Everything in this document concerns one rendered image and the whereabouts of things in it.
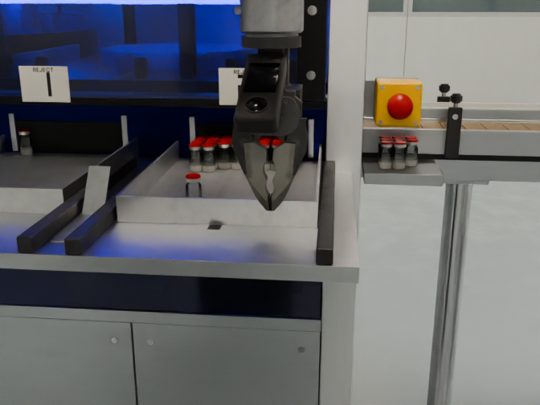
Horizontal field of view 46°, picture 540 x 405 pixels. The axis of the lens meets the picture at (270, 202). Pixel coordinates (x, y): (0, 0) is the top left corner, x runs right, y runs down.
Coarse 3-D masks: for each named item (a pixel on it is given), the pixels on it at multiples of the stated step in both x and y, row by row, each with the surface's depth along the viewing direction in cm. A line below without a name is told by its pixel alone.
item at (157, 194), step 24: (168, 168) 108; (312, 168) 109; (120, 192) 84; (144, 192) 94; (168, 192) 96; (216, 192) 96; (240, 192) 96; (288, 192) 96; (312, 192) 96; (120, 216) 84; (144, 216) 83; (168, 216) 83; (192, 216) 83; (216, 216) 82; (240, 216) 82; (264, 216) 82; (288, 216) 81; (312, 216) 81
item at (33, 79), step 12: (24, 72) 108; (36, 72) 108; (60, 72) 107; (24, 84) 109; (36, 84) 108; (60, 84) 108; (24, 96) 109; (36, 96) 109; (48, 96) 109; (60, 96) 109
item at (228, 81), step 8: (224, 72) 105; (232, 72) 104; (240, 72) 104; (224, 80) 105; (232, 80) 105; (240, 80) 105; (224, 88) 105; (232, 88) 105; (224, 96) 106; (232, 96) 106; (224, 104) 106; (232, 104) 106
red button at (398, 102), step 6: (396, 96) 100; (402, 96) 100; (408, 96) 101; (390, 102) 100; (396, 102) 100; (402, 102) 100; (408, 102) 100; (390, 108) 101; (396, 108) 100; (402, 108) 100; (408, 108) 100; (390, 114) 101; (396, 114) 101; (402, 114) 100; (408, 114) 101
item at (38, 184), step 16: (0, 144) 119; (128, 144) 112; (0, 160) 115; (16, 160) 115; (32, 160) 115; (48, 160) 115; (64, 160) 115; (80, 160) 115; (96, 160) 115; (112, 160) 105; (0, 176) 104; (16, 176) 104; (32, 176) 104; (48, 176) 104; (64, 176) 104; (80, 176) 92; (0, 192) 87; (16, 192) 86; (32, 192) 86; (48, 192) 86; (64, 192) 86; (0, 208) 87; (16, 208) 87; (32, 208) 87; (48, 208) 87
